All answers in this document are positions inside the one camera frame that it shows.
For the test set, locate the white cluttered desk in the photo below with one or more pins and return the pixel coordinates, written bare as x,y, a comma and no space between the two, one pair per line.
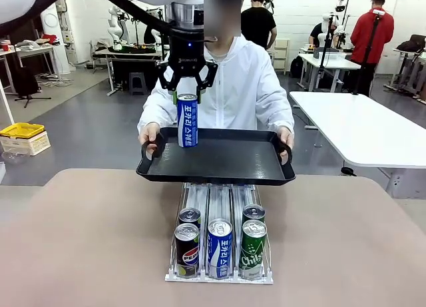
30,50

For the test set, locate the person's right forearm white sleeve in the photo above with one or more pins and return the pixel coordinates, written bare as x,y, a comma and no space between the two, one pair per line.
151,110

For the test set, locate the blue Pocari Sweat can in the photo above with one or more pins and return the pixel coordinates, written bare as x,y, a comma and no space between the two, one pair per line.
188,127
219,250

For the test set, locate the person in dark shirt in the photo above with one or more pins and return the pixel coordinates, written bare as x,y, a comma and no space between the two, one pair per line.
314,32

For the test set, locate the person's right hand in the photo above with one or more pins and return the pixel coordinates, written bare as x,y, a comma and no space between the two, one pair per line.
149,132

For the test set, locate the man in black shirt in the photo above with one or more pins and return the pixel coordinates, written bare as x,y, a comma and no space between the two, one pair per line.
258,24

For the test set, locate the green Chilsung cider can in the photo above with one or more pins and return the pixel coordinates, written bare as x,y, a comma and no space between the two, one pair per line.
253,253
253,213

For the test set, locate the person in white coat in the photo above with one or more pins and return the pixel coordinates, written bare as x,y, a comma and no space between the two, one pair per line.
239,87

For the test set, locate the black Pepsi can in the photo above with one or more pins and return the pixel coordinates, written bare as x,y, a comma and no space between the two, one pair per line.
187,250
189,216

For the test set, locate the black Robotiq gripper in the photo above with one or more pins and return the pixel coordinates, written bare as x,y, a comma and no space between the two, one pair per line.
186,50

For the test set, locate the black plastic serving tray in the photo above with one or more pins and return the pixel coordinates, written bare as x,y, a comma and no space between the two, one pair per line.
216,164

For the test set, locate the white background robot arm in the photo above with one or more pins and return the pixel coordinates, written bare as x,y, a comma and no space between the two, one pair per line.
269,4
337,27
116,27

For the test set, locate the clear plastic bowl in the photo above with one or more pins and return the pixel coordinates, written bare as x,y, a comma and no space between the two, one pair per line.
13,157

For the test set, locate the black backpack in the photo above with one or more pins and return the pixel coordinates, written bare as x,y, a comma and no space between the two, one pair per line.
297,66

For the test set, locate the black round floor object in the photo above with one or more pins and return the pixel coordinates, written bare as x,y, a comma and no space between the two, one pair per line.
348,171

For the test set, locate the red cup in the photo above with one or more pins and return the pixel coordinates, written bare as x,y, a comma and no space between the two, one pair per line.
4,46

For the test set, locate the white standing air conditioner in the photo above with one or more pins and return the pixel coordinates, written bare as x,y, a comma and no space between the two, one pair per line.
55,30

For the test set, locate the person's left forearm white sleeve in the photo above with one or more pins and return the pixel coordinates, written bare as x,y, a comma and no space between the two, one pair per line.
281,114

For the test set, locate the white can dispenser rack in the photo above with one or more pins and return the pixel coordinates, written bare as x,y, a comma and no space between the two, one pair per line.
219,200

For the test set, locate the person's left hand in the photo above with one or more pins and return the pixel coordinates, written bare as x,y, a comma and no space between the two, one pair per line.
288,137

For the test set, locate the black bag on stand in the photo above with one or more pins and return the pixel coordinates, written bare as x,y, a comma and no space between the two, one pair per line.
24,82

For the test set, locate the yellow plastic basket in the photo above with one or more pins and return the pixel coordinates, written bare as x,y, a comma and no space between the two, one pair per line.
21,130

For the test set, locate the black workbench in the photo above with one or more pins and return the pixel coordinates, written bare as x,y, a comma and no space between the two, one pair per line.
133,59

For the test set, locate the grey plastic stool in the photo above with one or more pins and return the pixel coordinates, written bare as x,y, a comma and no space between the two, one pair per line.
137,84

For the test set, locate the white long desk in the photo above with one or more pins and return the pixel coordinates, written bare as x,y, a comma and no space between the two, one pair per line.
329,62

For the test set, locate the white plastic crate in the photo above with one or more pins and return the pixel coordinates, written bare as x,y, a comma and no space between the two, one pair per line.
33,145

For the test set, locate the black camera tripod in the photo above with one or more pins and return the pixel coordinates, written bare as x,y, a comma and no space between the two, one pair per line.
367,50

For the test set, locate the person in red jacket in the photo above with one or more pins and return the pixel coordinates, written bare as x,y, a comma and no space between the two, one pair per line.
371,37

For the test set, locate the white rounded table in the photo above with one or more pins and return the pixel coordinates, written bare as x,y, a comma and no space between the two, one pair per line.
366,130

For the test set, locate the black pole stand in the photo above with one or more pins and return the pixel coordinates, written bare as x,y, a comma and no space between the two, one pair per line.
325,47

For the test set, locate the white drawer cabinet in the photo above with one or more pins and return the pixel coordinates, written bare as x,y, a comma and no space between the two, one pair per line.
281,55

